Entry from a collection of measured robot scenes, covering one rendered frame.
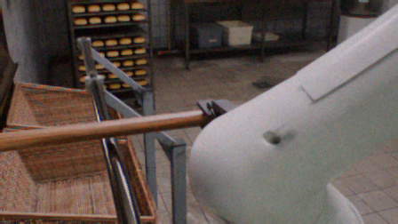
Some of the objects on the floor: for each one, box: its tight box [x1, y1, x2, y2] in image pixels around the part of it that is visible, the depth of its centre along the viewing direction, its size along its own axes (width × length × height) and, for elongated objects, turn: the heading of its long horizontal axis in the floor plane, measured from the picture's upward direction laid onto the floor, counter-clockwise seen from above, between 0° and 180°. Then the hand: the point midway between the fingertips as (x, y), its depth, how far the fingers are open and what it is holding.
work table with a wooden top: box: [171, 0, 336, 69], centre depth 563 cm, size 220×80×90 cm, turn 108°
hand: (210, 117), depth 74 cm, fingers closed on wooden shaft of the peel, 3 cm apart
